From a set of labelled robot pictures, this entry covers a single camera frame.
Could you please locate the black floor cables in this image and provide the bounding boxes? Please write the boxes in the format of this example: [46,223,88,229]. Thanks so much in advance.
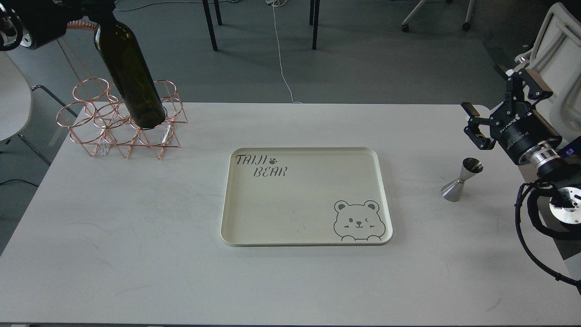
[113,0,205,12]

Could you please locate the white floor cable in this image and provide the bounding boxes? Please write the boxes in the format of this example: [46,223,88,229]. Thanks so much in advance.
[266,0,302,104]

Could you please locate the white office chair base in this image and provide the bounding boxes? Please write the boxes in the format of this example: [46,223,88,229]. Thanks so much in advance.
[399,0,477,33]

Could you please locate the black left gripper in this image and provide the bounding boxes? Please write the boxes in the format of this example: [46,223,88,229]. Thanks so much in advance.
[18,0,116,50]

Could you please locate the cream bear print tray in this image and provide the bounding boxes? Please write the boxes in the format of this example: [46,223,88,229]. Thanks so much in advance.
[220,147,394,246]

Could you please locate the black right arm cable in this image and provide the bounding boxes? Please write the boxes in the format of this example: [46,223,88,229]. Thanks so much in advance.
[514,179,581,289]

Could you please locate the white chair at left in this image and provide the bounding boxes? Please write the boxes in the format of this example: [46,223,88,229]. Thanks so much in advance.
[0,52,65,166]

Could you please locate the black table legs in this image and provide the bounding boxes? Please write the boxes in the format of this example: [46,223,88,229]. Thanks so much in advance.
[202,0,321,52]

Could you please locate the copper wire bottle rack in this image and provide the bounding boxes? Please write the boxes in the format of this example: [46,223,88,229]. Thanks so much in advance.
[56,18,188,160]

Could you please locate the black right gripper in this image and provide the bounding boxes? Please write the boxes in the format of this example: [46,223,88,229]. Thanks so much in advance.
[461,65,562,165]

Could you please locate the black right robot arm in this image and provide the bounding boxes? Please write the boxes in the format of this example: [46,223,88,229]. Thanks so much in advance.
[461,67,580,240]

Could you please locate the white mesh office chair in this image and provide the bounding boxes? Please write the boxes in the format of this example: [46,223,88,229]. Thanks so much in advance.
[515,3,581,144]

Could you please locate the dark green wine bottle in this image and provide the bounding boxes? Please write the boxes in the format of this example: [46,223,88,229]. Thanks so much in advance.
[94,14,166,129]

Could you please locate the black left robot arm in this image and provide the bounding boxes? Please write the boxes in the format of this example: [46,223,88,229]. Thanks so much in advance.
[1,0,116,51]

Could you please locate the silver metal jigger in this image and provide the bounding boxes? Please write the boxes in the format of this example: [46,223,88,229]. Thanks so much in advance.
[440,158,483,202]

